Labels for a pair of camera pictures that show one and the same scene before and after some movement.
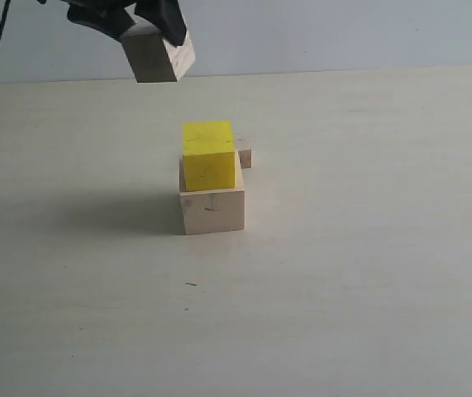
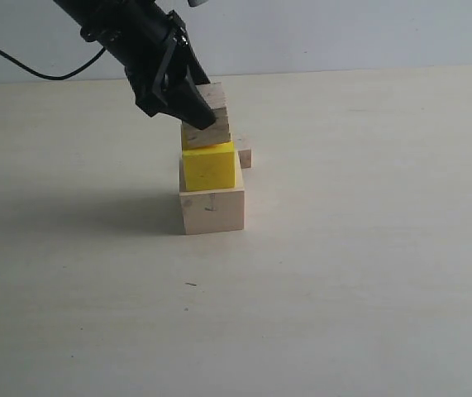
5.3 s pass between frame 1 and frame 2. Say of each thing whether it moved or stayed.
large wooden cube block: stayed
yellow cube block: stayed
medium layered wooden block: moved
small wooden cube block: stayed
